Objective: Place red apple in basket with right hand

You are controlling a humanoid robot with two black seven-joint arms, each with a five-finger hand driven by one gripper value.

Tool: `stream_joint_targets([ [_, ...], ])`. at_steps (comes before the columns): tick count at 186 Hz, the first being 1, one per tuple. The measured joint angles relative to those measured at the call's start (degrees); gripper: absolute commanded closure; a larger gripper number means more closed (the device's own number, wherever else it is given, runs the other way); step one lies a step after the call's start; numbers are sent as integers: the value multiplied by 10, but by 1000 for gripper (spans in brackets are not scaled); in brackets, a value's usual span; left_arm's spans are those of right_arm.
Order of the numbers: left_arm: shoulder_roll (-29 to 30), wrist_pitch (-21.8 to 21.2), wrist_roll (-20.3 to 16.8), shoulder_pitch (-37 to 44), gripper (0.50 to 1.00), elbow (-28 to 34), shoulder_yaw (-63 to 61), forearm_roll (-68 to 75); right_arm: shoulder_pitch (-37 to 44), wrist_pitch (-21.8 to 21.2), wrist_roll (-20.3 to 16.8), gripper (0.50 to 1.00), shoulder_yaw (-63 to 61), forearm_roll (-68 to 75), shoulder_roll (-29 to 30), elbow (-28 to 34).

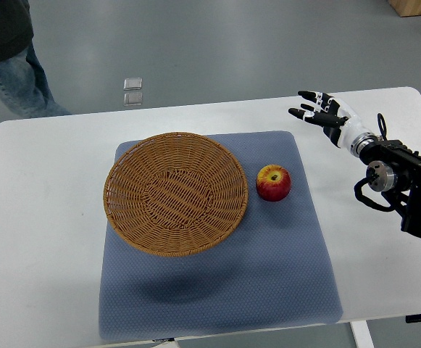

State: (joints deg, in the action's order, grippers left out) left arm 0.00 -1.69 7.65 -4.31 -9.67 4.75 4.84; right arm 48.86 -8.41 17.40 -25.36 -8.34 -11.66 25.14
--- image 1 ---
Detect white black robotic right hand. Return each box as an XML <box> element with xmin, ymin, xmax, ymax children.
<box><xmin>288</xmin><ymin>91</ymin><xmax>373</xmax><ymax>157</ymax></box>

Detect red yellow apple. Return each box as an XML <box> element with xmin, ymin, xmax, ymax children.
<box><xmin>256</xmin><ymin>165</ymin><xmax>292</xmax><ymax>202</ymax></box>

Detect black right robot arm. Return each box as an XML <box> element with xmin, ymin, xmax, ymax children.
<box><xmin>354</xmin><ymin>113</ymin><xmax>421</xmax><ymax>239</ymax></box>

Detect brown wicker basket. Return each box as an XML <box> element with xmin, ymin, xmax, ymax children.
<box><xmin>103</xmin><ymin>132</ymin><xmax>249</xmax><ymax>257</ymax></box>

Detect wooden box corner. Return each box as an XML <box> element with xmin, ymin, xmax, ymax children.
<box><xmin>388</xmin><ymin>0</ymin><xmax>421</xmax><ymax>17</ymax></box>

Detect blue grey textured mat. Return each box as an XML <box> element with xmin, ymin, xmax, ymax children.
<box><xmin>99</xmin><ymin>131</ymin><xmax>343</xmax><ymax>341</ymax></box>

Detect lower metal floor plate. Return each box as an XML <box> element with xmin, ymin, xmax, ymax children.
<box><xmin>123</xmin><ymin>91</ymin><xmax>143</xmax><ymax>107</ymax></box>

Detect metal floor plate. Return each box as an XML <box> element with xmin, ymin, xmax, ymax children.
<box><xmin>123</xmin><ymin>91</ymin><xmax>143</xmax><ymax>107</ymax></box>
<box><xmin>123</xmin><ymin>78</ymin><xmax>143</xmax><ymax>91</ymax></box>

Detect upper metal floor plate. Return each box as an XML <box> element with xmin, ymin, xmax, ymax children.
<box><xmin>123</xmin><ymin>78</ymin><xmax>143</xmax><ymax>91</ymax></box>

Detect white table leg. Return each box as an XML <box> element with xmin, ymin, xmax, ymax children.
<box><xmin>350</xmin><ymin>320</ymin><xmax>375</xmax><ymax>348</ymax></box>

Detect person in jeans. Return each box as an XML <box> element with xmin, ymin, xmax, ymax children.
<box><xmin>0</xmin><ymin>1</ymin><xmax>70</xmax><ymax>118</ymax></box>

